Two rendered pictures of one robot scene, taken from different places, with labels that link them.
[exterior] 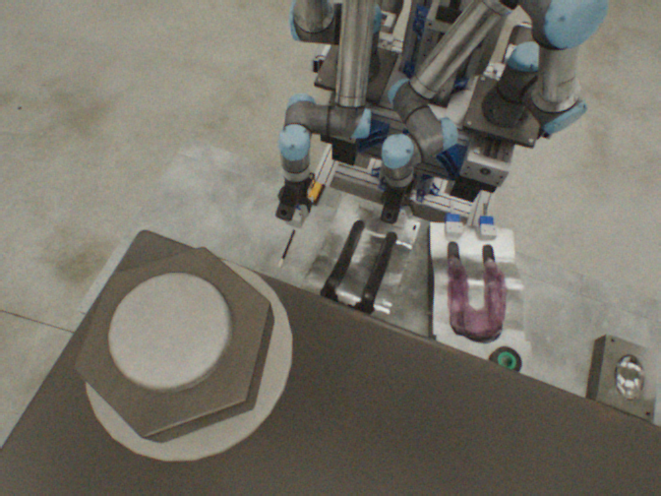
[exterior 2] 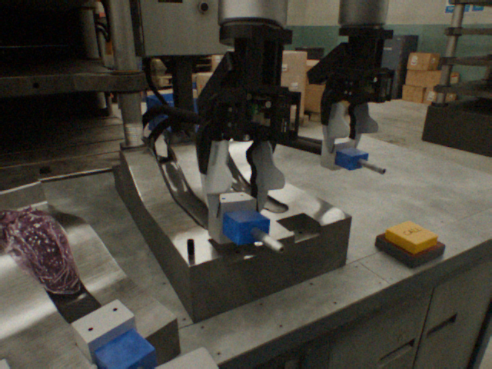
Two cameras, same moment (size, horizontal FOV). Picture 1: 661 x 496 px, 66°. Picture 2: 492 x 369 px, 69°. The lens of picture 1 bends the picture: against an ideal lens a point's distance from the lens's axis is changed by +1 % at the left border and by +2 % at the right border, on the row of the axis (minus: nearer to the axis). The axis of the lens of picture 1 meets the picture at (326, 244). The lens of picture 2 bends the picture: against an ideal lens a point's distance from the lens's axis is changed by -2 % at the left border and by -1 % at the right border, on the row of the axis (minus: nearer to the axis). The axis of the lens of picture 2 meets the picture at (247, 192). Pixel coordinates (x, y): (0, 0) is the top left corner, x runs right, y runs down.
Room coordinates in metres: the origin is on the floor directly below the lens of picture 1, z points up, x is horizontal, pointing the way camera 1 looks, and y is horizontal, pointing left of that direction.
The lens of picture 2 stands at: (1.04, -0.51, 1.14)
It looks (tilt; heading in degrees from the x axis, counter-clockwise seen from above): 24 degrees down; 131
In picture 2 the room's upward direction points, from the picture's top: straight up
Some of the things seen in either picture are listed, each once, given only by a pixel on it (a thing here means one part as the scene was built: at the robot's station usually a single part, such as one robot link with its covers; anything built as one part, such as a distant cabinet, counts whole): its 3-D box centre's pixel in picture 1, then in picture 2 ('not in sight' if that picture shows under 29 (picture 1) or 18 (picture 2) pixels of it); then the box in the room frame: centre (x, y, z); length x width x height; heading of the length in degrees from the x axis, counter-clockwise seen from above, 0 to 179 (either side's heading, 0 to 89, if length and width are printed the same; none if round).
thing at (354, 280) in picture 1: (353, 279); (206, 188); (0.56, -0.09, 0.87); 0.50 x 0.26 x 0.14; 160
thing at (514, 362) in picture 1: (505, 362); not in sight; (0.32, -0.49, 0.93); 0.08 x 0.08 x 0.04
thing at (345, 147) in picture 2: (301, 205); (355, 160); (0.78, 0.08, 0.93); 0.13 x 0.05 x 0.05; 160
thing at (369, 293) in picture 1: (359, 271); (203, 167); (0.57, -0.10, 0.92); 0.35 x 0.16 x 0.09; 160
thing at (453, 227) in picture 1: (451, 217); (131, 366); (0.79, -0.40, 0.86); 0.13 x 0.05 x 0.05; 178
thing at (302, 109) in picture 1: (306, 118); not in sight; (0.86, 0.07, 1.25); 0.11 x 0.11 x 0.08; 86
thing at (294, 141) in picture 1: (294, 148); not in sight; (0.76, 0.09, 1.25); 0.09 x 0.08 x 0.11; 176
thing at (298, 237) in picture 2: (364, 213); (297, 234); (0.79, -0.12, 0.87); 0.05 x 0.05 x 0.04; 70
